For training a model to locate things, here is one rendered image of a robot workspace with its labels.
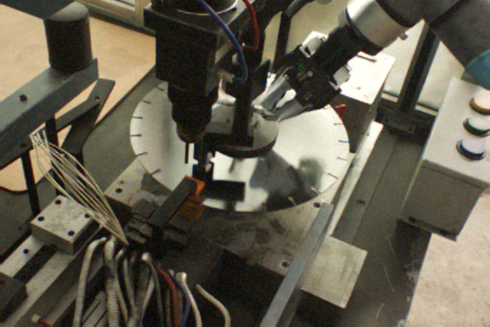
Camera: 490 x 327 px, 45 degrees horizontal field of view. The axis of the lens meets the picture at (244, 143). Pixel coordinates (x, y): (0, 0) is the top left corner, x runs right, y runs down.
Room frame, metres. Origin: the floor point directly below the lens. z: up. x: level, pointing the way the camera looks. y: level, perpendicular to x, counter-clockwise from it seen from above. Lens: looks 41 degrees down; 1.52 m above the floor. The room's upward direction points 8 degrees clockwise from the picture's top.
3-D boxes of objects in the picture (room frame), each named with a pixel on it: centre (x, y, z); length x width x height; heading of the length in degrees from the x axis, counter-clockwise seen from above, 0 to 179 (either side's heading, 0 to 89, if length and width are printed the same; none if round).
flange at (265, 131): (0.68, 0.01, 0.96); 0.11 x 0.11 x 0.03
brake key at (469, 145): (0.77, -0.38, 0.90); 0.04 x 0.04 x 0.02
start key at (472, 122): (0.84, -0.41, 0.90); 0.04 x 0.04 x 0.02
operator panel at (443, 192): (0.84, -0.39, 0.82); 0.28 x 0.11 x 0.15; 160
